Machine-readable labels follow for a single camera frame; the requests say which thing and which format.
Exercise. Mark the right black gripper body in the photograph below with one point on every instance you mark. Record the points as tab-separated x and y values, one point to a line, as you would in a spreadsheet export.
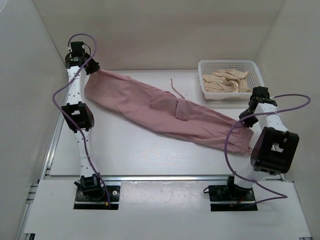
250	122

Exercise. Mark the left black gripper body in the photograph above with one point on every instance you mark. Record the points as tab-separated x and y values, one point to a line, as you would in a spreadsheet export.
93	66

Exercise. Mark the pink trousers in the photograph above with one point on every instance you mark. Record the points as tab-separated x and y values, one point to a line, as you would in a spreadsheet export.
164	113

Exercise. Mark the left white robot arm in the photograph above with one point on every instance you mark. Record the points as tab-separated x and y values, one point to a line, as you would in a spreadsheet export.
80	119

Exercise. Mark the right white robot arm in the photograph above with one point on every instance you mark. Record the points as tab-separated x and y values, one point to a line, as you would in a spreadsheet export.
274	150

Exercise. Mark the beige trousers in basket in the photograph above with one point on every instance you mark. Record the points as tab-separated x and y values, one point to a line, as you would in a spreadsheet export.
226	81

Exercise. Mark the white plastic basket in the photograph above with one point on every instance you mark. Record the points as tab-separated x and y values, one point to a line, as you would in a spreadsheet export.
254	79

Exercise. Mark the left aluminium rail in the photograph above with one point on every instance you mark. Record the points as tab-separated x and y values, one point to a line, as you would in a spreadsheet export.
46	166

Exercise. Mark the aluminium rail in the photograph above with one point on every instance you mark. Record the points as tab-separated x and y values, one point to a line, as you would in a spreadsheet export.
46	166
166	178

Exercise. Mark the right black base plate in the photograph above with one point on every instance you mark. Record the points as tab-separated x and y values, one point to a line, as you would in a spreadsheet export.
230	199

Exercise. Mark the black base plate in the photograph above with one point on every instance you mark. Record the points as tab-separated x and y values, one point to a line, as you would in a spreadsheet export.
230	199
83	202

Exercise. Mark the front aluminium rail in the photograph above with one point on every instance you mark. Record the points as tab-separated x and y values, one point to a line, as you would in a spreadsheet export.
166	178

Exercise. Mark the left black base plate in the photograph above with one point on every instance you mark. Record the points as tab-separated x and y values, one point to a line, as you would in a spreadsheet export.
83	202

